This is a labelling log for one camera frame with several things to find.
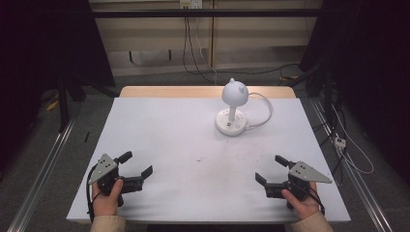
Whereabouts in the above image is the white wall outlet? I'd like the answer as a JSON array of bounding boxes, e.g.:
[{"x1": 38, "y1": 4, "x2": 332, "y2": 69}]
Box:
[{"x1": 179, "y1": 0, "x2": 204, "y2": 10}]

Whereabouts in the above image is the yellow floor tape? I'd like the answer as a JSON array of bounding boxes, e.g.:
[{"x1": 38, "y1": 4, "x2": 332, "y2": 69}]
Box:
[{"x1": 45, "y1": 99, "x2": 60, "y2": 112}]

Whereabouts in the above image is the black hanging cable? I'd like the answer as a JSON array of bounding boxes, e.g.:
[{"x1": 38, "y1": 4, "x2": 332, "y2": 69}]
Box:
[{"x1": 182, "y1": 15, "x2": 220, "y2": 86}]

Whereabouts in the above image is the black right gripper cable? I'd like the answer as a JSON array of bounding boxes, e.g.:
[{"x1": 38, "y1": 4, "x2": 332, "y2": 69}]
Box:
[{"x1": 305, "y1": 186, "x2": 326, "y2": 217}]

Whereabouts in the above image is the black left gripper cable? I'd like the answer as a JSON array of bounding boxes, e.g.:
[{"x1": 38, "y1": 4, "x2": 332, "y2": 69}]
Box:
[{"x1": 85, "y1": 163, "x2": 99, "y2": 224}]

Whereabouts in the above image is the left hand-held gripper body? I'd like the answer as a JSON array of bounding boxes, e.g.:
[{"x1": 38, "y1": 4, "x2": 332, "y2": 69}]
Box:
[{"x1": 88, "y1": 153, "x2": 145, "y2": 208}]

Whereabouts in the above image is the black curtain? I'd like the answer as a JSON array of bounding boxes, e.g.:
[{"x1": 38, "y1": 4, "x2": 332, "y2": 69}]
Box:
[
  {"x1": 299, "y1": 0, "x2": 410, "y2": 185},
  {"x1": 0, "y1": 0, "x2": 116, "y2": 168}
]

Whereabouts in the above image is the black horizontal metal bar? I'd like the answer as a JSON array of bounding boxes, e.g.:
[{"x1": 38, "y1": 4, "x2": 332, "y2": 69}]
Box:
[{"x1": 89, "y1": 8, "x2": 324, "y2": 19}]

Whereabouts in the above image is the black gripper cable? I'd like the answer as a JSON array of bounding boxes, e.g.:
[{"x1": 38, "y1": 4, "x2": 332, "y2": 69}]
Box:
[
  {"x1": 85, "y1": 163, "x2": 99, "y2": 224},
  {"x1": 305, "y1": 186, "x2": 326, "y2": 217}
]

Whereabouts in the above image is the black floor cable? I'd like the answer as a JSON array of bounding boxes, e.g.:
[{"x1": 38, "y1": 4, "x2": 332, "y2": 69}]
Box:
[{"x1": 212, "y1": 62, "x2": 302, "y2": 77}]

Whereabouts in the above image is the white floor cable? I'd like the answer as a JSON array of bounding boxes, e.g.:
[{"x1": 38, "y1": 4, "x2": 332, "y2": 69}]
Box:
[{"x1": 331, "y1": 103, "x2": 375, "y2": 176}]

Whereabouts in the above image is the person's right hand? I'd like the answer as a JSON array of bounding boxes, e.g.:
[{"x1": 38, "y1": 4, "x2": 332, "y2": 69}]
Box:
[{"x1": 280, "y1": 181, "x2": 321, "y2": 222}]

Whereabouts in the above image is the white power strip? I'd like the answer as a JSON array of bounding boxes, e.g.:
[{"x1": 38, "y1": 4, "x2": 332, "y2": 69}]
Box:
[{"x1": 334, "y1": 135, "x2": 348, "y2": 151}]

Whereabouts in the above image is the white hanging cable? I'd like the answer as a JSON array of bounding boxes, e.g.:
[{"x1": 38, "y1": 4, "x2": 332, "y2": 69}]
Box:
[{"x1": 194, "y1": 17, "x2": 219, "y2": 85}]

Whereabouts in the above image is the white desk lamp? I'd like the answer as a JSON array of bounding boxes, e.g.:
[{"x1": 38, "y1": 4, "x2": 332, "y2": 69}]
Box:
[{"x1": 215, "y1": 77, "x2": 250, "y2": 137}]

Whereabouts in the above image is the aluminium floor rail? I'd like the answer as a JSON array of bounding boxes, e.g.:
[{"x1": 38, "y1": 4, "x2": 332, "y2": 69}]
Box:
[
  {"x1": 6, "y1": 117, "x2": 80, "y2": 232},
  {"x1": 308, "y1": 96, "x2": 395, "y2": 232}
]

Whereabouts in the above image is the person's left hand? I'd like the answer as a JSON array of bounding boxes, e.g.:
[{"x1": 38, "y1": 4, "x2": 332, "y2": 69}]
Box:
[{"x1": 91, "y1": 178, "x2": 125, "y2": 218}]

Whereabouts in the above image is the white table mat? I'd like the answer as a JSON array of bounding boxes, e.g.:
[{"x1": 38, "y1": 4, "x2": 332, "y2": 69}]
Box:
[{"x1": 66, "y1": 97, "x2": 352, "y2": 224}]

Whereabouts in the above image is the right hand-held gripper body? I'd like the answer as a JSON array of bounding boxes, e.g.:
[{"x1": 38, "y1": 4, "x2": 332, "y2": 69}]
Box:
[{"x1": 264, "y1": 160, "x2": 334, "y2": 211}]

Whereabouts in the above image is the black metal stand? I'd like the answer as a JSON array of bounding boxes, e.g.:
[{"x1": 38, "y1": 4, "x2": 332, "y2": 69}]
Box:
[{"x1": 55, "y1": 72, "x2": 88, "y2": 133}]

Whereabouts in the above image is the white lamp cable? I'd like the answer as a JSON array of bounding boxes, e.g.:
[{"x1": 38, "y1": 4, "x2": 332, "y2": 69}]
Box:
[{"x1": 245, "y1": 92, "x2": 274, "y2": 131}]

